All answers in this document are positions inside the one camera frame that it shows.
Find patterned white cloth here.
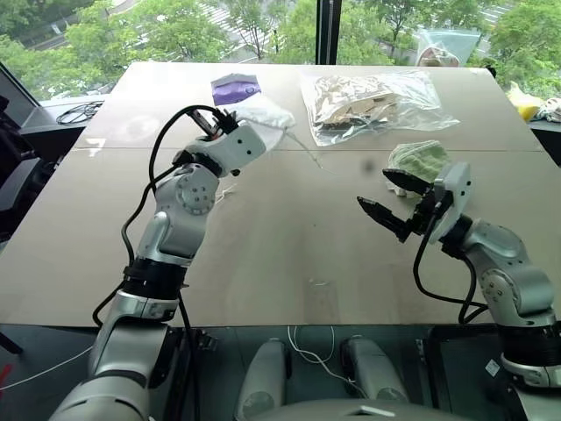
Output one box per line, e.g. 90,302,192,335
535,96,561,124

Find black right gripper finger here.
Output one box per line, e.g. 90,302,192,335
381,168,433,197
356,196,416,244

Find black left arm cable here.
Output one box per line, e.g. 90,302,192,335
91,106,220,421

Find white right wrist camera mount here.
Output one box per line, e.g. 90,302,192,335
427,161,473,246

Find thin white cable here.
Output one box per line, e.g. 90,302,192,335
287,325,367,389

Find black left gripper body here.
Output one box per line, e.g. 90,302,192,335
188,107,225,139

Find dark window frame post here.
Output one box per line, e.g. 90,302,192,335
315,0,338,66

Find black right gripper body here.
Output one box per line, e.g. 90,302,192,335
405,182,453,243

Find purple and white packet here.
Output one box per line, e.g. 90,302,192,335
209,73,263,106

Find black equipment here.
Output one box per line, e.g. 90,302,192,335
0,94,60,242

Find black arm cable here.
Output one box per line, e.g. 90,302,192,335
91,106,220,421
413,201,490,325

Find green towel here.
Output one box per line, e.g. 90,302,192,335
384,139,451,199

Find grey robot torso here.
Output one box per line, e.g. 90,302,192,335
262,396,439,421

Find coiled black cables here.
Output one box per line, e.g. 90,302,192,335
55,100,105,126

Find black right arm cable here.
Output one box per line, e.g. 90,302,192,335
413,201,490,325

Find white face mask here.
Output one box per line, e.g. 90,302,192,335
217,96,343,201

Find clear plastic bag with contents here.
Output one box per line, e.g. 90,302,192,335
414,25,477,68

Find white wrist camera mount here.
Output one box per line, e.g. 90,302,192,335
194,122,282,177
427,161,473,246

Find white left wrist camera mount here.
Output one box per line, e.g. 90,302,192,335
194,122,282,177

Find yellow object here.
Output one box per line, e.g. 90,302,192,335
506,81,543,120

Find clear bag of cardboard pieces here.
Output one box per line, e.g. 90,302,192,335
300,69,461,148

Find grey robot leg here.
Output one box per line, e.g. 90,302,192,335
234,337,294,421
340,335,412,403

